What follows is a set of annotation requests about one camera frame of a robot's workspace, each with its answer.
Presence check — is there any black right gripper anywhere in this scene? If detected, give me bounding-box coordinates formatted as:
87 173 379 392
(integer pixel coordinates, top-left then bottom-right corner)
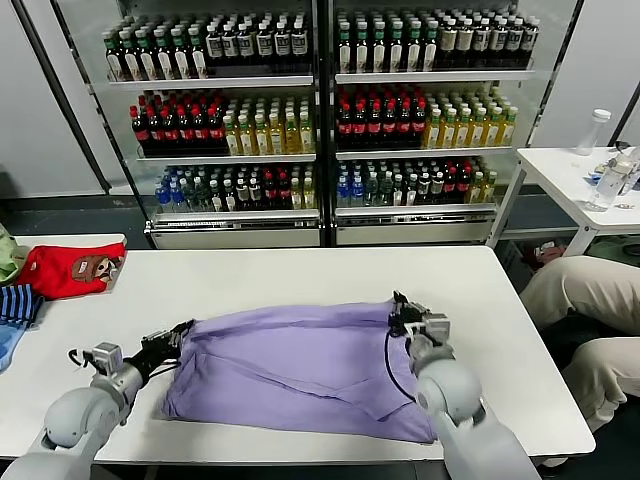
388 290 427 341

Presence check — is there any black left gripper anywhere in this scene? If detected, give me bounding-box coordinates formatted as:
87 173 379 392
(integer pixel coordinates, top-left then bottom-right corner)
123 319 196 385

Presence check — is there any purple cartoon-print T-shirt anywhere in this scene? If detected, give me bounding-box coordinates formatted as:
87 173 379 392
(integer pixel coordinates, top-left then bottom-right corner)
160 297 441 445

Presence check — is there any red bear-print garment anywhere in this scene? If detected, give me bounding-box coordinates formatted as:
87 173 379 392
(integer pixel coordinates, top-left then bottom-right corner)
19 243 129 301

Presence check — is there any blue striped garment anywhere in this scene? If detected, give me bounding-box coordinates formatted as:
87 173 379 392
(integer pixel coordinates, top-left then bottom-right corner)
0 283 47 331

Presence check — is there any red white packet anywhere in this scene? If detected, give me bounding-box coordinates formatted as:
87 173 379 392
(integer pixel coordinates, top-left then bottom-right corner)
533 241 569 266

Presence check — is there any light blue garment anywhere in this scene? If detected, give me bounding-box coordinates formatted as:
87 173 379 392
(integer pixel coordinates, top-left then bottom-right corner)
0 319 29 374

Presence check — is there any beverage display cabinet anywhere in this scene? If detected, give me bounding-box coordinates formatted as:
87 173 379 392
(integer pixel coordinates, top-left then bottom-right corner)
49 0 586 250

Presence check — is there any light green garment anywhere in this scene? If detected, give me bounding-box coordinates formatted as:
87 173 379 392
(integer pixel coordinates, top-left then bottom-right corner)
0 222 31 286

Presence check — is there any yellow tea bottle green cap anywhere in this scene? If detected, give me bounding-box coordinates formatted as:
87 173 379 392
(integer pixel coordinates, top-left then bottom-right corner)
455 107 472 149
298 110 316 154
499 106 517 148
268 112 285 155
470 107 486 149
484 106 501 148
253 113 270 155
238 114 255 156
425 107 443 150
283 111 300 154
441 107 457 150
223 114 241 156

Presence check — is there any red-cap cola bottle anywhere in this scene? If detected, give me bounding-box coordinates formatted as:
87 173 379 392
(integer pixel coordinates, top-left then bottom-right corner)
176 105 195 145
381 101 398 146
366 101 383 146
396 101 413 146
337 101 354 146
191 105 210 145
161 105 180 145
146 105 165 146
206 105 226 145
352 101 368 146
130 105 151 147
411 101 428 146

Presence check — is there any person in beige trousers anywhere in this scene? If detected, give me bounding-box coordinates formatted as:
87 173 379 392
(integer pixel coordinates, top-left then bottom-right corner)
519 255 640 434

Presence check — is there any green fabric bundle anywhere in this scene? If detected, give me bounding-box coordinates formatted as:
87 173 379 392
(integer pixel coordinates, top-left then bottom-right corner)
587 234 640 262

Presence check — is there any clear sport bottle beige lid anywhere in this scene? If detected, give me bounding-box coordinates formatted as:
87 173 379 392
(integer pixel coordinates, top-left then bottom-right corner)
583 152 636 214

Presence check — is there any clear bottle white cap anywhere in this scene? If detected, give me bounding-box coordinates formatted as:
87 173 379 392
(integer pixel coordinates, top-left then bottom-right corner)
574 108 613 158

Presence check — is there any dark drink bottle green cap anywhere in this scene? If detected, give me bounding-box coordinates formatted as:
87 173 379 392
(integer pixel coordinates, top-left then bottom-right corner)
103 30 126 82
119 29 143 81
170 26 192 80
405 20 422 72
187 25 208 79
338 20 355 73
354 20 372 73
136 28 159 81
371 20 388 73
153 27 175 80
388 20 405 73
422 20 439 72

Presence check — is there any open glass cabinet door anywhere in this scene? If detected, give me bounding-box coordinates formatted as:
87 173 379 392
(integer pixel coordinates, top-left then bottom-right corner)
542 0 640 151
14 0 126 196

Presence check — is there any dark bottle beige label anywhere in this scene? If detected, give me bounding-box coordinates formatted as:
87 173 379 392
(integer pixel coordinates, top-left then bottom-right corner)
506 17 524 67
473 18 492 68
490 17 508 68
439 18 457 69
522 16 541 67
456 18 475 69

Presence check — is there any black bottle white label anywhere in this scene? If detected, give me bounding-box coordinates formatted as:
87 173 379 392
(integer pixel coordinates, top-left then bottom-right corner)
237 21 255 68
206 22 224 69
222 22 239 69
255 20 274 68
290 19 309 67
273 20 292 68

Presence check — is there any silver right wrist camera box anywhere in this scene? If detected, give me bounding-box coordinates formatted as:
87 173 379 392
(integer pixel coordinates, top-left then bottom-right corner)
422 313 451 347

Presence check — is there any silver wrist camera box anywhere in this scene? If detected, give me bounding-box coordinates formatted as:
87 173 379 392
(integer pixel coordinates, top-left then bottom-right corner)
92 342 125 375
422 313 451 347

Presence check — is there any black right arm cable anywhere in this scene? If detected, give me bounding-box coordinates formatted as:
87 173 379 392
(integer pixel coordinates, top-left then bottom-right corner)
383 327 420 405

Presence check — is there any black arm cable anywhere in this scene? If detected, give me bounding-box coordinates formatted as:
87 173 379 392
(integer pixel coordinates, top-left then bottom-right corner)
68 348 96 372
383 327 420 405

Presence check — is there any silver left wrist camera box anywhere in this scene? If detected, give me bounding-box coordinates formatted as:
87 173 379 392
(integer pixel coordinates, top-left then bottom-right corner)
92 342 125 375

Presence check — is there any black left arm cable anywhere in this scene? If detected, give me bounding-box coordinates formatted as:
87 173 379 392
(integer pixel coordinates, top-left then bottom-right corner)
68 348 96 372

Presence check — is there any small white metal-frame table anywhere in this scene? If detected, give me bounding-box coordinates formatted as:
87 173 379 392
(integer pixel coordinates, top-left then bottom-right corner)
487 146 640 259

